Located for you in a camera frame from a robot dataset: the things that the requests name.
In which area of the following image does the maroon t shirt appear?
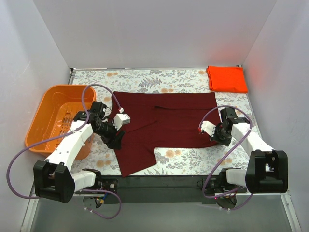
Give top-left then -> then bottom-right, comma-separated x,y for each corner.
114,92 -> 220,177

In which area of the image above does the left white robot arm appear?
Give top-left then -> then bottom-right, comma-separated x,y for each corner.
33,101 -> 130,203

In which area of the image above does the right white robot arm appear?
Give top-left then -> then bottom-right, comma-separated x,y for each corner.
201,107 -> 288,193

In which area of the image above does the floral table mat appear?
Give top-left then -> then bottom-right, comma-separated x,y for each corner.
48,69 -> 273,176

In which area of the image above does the orange plastic basket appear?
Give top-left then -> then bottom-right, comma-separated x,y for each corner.
25,85 -> 96,160

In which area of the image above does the folded orange t shirt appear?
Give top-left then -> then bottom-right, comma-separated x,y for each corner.
206,66 -> 248,93

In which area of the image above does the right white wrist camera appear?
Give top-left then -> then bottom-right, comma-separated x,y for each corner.
200,121 -> 216,138

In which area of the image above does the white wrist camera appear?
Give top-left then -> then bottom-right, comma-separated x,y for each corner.
113,113 -> 131,130
200,121 -> 216,138

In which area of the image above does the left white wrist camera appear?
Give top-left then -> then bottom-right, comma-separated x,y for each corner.
113,113 -> 131,130

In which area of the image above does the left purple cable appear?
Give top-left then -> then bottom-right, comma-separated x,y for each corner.
6,83 -> 124,220

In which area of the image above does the purple cable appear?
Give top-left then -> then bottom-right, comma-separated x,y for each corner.
197,105 -> 253,211
6,83 -> 124,220

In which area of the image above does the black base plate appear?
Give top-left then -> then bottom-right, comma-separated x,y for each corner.
96,174 -> 248,205

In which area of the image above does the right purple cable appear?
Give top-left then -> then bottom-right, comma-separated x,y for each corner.
197,105 -> 253,211

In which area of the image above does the aluminium frame rail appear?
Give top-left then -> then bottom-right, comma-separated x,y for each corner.
21,190 -> 301,232

